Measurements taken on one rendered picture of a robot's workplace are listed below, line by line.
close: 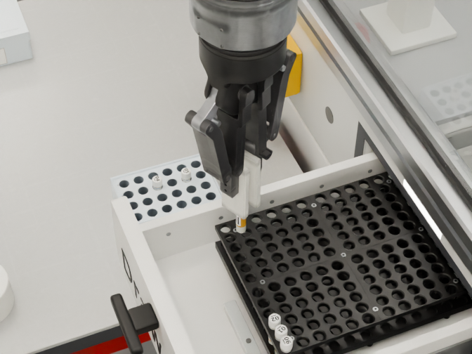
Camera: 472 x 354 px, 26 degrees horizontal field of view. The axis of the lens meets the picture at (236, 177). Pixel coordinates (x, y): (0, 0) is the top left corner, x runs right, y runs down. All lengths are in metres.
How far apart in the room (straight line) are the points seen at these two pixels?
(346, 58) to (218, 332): 0.34
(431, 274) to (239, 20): 0.40
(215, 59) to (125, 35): 0.70
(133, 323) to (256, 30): 0.35
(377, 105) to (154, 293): 0.31
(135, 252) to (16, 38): 0.53
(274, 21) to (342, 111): 0.41
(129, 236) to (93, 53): 0.51
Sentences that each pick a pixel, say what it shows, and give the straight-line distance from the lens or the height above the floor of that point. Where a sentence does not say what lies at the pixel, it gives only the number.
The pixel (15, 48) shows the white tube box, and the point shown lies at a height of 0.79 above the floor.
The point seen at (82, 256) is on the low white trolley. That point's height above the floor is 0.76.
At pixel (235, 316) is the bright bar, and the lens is 1.10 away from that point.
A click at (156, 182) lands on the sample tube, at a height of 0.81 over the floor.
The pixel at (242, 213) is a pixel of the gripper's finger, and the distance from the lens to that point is 1.01.
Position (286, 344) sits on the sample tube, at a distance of 1.00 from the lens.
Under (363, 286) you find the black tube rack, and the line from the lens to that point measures 1.06.
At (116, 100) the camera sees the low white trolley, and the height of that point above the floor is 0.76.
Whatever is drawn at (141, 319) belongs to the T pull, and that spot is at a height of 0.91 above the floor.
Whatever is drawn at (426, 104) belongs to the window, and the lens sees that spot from 1.05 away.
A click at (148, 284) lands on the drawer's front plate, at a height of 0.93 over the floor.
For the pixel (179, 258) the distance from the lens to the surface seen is 1.16.
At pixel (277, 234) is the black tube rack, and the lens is 1.13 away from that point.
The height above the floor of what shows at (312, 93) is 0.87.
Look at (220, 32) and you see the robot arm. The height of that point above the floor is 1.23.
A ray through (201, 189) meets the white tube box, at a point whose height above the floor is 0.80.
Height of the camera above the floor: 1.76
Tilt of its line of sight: 49 degrees down
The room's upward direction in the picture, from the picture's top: straight up
